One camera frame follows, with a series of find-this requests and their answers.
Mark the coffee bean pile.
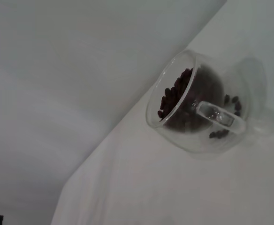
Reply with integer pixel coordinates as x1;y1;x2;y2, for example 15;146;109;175
157;67;242;139

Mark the clear double-walled glass cup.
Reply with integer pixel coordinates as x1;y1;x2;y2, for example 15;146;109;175
145;49;247;160

